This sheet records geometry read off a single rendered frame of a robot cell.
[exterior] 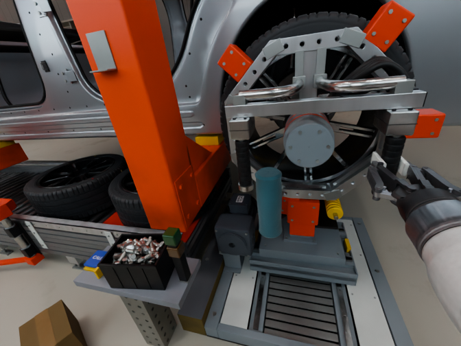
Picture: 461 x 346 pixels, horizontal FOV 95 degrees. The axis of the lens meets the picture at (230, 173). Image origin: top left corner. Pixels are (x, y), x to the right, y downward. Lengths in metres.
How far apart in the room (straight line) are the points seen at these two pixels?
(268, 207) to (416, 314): 0.88
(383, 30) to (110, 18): 0.68
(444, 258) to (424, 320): 1.05
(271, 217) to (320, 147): 0.30
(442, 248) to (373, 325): 0.87
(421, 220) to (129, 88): 0.69
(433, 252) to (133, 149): 0.73
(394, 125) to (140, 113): 0.63
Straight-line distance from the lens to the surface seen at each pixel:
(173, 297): 0.79
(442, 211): 0.40
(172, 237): 0.65
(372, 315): 1.22
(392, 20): 0.75
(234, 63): 0.74
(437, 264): 0.35
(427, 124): 0.83
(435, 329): 1.39
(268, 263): 1.17
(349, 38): 0.73
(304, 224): 0.94
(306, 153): 0.62
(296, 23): 0.80
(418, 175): 0.54
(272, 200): 0.72
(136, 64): 0.67
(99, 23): 0.72
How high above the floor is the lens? 1.07
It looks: 27 degrees down
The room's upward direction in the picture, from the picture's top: 8 degrees counter-clockwise
